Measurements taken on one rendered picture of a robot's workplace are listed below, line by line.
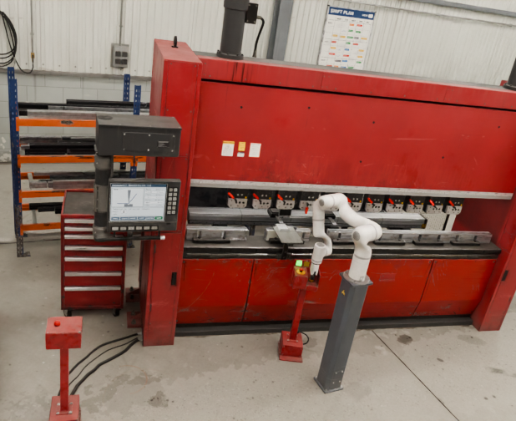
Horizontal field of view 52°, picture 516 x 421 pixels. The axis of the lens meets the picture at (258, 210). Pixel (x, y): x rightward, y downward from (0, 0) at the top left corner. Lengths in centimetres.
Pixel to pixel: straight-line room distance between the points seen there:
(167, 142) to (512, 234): 334
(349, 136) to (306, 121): 39
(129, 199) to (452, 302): 336
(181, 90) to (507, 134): 284
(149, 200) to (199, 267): 101
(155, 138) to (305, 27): 570
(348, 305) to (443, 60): 732
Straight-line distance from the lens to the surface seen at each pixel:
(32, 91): 776
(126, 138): 331
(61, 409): 389
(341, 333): 407
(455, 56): 1076
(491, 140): 498
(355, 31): 920
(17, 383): 431
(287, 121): 405
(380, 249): 474
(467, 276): 542
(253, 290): 451
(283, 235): 427
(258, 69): 387
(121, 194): 342
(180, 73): 358
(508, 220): 541
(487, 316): 573
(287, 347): 457
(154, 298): 426
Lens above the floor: 290
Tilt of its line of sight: 24 degrees down
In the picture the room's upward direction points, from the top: 9 degrees clockwise
